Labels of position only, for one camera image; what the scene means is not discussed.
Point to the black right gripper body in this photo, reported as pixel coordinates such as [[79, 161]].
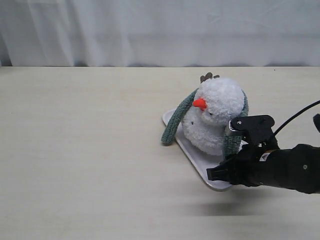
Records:
[[252, 166]]

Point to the white plastic tray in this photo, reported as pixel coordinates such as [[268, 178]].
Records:
[[201, 161]]

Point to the white snowman plush toy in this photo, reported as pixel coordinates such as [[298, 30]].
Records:
[[216, 101]]

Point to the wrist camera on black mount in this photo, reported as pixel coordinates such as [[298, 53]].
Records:
[[255, 129]]

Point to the white backdrop curtain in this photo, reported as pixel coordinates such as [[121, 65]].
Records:
[[162, 33]]

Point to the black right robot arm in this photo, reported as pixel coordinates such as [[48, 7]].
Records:
[[297, 168]]

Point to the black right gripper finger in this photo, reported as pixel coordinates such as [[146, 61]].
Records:
[[221, 172]]

